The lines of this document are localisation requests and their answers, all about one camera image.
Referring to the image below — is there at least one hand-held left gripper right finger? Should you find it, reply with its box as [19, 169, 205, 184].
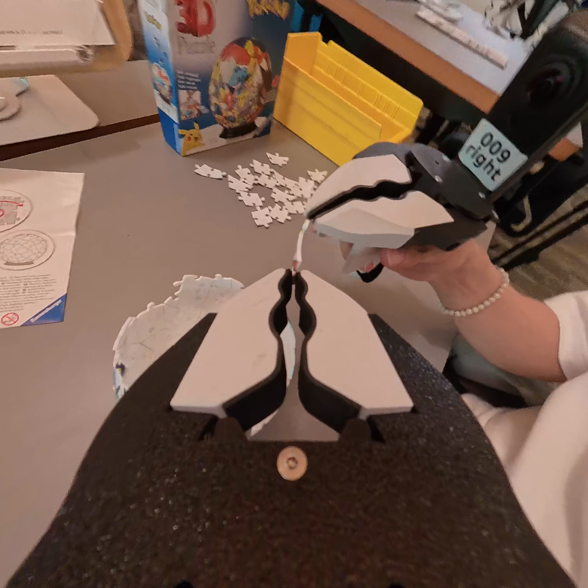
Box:
[294, 269, 415, 433]

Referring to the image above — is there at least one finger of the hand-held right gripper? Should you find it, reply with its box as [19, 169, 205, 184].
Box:
[305, 154, 413, 219]
[311, 190, 455, 250]

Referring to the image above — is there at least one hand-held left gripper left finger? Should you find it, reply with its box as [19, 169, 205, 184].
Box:
[169, 268, 295, 432]

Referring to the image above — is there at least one colourful half-built puzzle ball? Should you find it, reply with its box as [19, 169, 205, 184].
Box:
[112, 273, 297, 437]

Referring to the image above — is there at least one single curved puzzle piece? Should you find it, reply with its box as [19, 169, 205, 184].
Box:
[292, 220, 312, 276]

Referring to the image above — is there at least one pile of white puzzle pieces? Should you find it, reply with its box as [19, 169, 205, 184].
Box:
[193, 152, 329, 229]

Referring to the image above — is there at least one person's right forearm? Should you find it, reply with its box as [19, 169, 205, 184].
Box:
[442, 270, 588, 383]

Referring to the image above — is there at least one blue puzzle box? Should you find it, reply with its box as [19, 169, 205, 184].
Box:
[138, 0, 301, 157]

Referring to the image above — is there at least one person's right hand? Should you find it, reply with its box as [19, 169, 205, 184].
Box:
[380, 236, 506, 313]

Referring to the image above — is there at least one yellow plastic bin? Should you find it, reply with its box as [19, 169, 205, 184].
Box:
[273, 31, 424, 167]

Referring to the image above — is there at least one wooden-edged table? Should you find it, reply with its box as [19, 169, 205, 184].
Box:
[316, 0, 584, 161]

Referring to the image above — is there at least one folded paper instruction leaflet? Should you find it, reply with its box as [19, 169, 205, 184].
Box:
[0, 168, 85, 330]

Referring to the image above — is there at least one dark-edged table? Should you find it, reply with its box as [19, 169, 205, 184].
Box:
[0, 60, 161, 161]

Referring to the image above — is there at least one brown clipboard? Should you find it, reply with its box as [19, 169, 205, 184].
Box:
[0, 0, 135, 79]

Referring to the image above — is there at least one grey tray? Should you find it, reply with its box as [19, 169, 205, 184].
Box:
[0, 75, 100, 147]

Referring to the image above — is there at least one clear plastic dome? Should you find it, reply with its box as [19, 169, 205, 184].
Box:
[0, 77, 30, 121]

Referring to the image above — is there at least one printed task sheet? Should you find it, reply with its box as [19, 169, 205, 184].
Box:
[0, 0, 116, 65]

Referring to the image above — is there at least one pearl bracelet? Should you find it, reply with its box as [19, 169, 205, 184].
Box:
[440, 266, 511, 318]

